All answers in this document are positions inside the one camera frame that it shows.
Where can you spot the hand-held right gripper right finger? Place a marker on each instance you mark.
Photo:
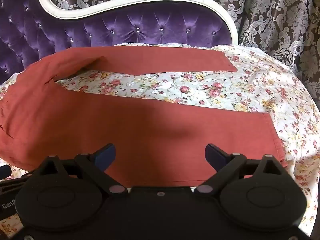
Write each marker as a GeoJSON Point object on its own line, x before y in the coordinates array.
{"type": "Point", "coordinates": [214, 155]}

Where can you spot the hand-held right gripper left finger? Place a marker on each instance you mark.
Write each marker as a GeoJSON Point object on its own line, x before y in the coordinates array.
{"type": "Point", "coordinates": [106, 153]}

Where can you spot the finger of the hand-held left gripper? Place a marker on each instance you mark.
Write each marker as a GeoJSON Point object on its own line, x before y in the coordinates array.
{"type": "Point", "coordinates": [4, 172]}

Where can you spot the rust red cushion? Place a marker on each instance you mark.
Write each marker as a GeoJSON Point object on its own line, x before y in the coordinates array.
{"type": "Point", "coordinates": [100, 120]}

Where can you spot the floral bedsheet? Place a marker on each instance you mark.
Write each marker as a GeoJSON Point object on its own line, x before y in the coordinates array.
{"type": "Point", "coordinates": [225, 90]}

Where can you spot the purple tufted headboard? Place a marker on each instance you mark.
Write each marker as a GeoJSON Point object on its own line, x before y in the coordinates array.
{"type": "Point", "coordinates": [150, 30]}

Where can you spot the grey damask curtain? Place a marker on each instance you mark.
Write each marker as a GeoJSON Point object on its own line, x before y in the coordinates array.
{"type": "Point", "coordinates": [275, 17]}

